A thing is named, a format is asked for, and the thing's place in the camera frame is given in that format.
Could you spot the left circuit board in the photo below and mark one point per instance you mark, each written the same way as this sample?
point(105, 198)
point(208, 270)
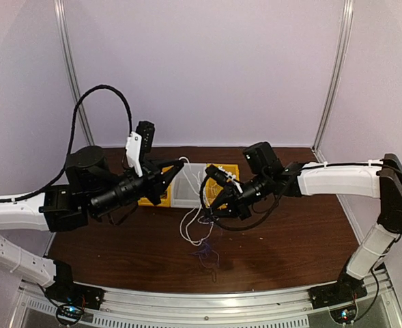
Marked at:
point(68, 314)

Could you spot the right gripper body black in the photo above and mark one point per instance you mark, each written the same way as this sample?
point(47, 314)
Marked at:
point(241, 203)

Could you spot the aluminium front rail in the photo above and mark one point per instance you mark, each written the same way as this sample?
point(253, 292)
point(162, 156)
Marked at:
point(290, 307)

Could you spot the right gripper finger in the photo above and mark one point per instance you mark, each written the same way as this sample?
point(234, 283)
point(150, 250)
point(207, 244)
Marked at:
point(227, 212)
point(222, 200)

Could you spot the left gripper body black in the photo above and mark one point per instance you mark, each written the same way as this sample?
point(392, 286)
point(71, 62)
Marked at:
point(151, 175)

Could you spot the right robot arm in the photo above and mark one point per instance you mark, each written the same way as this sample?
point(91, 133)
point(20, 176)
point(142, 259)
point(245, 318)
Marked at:
point(377, 179)

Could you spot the right circuit board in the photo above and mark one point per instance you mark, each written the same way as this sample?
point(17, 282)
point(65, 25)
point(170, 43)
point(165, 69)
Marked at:
point(344, 315)

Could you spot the right frame post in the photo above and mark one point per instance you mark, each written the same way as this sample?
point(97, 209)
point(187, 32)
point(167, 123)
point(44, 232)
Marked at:
point(347, 18)

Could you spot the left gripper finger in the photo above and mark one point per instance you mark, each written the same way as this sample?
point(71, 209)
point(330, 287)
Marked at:
point(164, 163)
point(166, 177)

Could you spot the frame post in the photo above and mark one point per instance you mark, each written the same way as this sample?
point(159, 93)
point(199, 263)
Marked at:
point(60, 16)
point(347, 18)

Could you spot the circuit board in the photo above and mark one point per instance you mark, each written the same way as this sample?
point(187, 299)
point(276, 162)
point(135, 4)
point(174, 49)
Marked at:
point(344, 315)
point(68, 314)

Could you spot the white bin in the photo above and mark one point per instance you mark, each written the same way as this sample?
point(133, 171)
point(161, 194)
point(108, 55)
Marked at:
point(185, 186)

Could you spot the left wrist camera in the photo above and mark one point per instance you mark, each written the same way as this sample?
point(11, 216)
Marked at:
point(139, 143)

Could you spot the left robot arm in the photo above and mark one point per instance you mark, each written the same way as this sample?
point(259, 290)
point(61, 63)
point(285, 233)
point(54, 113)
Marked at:
point(92, 191)

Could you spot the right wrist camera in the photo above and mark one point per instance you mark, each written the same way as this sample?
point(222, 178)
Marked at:
point(222, 176)

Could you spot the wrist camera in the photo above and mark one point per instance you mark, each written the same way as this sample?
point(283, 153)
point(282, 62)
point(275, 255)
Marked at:
point(139, 143)
point(222, 176)

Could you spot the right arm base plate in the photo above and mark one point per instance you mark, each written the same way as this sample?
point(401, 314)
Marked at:
point(334, 294)

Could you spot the left frame post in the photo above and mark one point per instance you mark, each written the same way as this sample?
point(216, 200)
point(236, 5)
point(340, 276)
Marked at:
point(60, 16)

